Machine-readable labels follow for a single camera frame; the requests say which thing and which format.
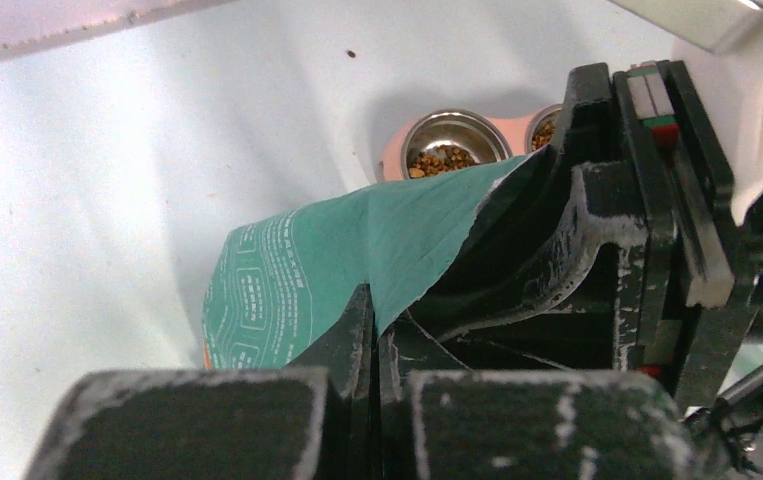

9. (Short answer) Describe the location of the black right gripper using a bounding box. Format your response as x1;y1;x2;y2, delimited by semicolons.
409;61;763;408

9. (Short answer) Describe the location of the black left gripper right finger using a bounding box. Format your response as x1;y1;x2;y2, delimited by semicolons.
378;318;700;479

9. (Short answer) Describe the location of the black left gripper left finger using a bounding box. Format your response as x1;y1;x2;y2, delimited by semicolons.
26;284;376;479

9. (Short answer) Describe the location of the green pet food bag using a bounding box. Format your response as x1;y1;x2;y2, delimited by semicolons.
202;155;534;369

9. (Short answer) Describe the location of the kibble in right bowl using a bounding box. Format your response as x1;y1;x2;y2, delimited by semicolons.
530;119;556;151

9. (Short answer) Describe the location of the kibble in bowl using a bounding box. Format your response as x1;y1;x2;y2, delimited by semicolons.
406;145;477;179
530;119;556;151

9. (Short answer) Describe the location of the pink double bowl stand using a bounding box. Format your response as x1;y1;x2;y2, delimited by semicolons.
379;109;541;181

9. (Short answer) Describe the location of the steel bowl right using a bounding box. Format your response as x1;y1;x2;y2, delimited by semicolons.
524;104;562;153

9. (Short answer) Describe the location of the steel bowl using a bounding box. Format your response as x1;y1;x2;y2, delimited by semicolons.
400;109;512;180
524;104;562;153

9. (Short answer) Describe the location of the kibble in left bowl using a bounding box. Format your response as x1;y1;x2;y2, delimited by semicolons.
406;145;477;179

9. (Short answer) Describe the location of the steel bowl left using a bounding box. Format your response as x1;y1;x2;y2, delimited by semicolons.
400;109;512;180

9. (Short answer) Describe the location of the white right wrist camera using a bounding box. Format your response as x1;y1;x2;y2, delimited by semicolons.
619;0;763;225

